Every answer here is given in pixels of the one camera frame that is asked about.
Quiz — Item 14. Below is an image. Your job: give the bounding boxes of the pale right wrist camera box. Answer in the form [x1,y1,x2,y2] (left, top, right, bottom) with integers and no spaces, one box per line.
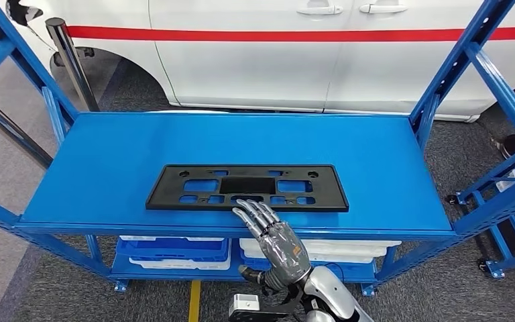
[227,293,294,322]

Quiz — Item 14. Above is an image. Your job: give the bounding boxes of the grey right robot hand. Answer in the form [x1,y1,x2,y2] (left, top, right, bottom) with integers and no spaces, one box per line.
[232,199,313,286]

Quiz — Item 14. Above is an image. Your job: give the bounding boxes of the white car with red stripe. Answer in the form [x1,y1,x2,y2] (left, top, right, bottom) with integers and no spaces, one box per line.
[5,0,515,123]

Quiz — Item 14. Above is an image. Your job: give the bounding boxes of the black plastic plate frame part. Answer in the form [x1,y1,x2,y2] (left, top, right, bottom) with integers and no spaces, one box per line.
[145,164,351,214]

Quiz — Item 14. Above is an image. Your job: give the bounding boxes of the blue plastic storage bin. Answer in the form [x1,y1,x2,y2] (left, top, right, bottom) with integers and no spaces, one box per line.
[239,254,378,273]
[115,237,233,264]

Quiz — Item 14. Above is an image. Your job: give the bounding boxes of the blue metal shelf rack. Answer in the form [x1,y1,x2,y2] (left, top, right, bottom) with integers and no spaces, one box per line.
[445,146,515,280]
[0,0,515,297]

